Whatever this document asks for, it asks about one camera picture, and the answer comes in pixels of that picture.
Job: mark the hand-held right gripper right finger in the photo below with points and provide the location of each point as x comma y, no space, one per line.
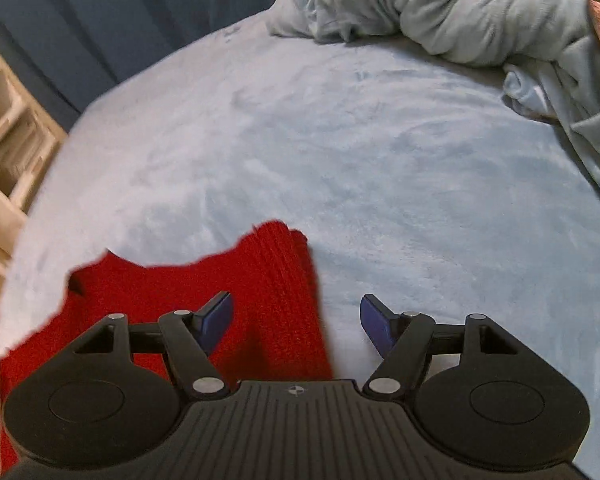
377,327

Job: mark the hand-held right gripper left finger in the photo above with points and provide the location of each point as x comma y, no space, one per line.
219,320

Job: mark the red knit cardigan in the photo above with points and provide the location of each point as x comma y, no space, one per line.
275,300

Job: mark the bed with blue fleece sheet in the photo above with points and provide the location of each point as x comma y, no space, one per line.
330,170

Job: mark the white drawer shelf unit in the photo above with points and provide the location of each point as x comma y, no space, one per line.
10,150

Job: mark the dark blue curtain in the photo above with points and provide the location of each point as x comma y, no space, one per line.
105,15

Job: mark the crumpled light blue blanket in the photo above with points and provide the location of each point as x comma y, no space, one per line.
480,15

